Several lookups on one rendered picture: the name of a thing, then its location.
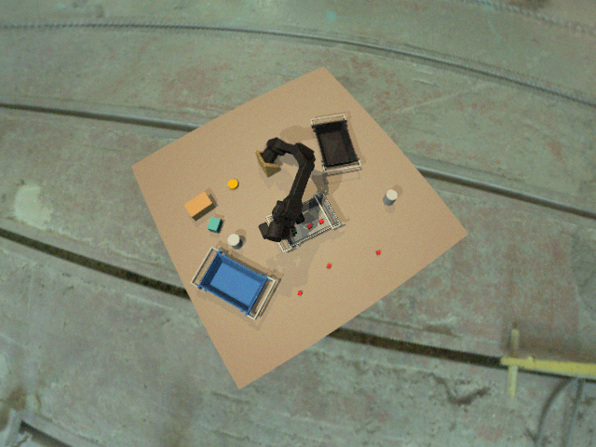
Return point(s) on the small teal block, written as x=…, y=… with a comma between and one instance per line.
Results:
x=215, y=225

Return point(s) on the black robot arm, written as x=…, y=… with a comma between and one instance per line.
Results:
x=291, y=206

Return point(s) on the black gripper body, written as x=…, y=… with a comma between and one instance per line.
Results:
x=264, y=226

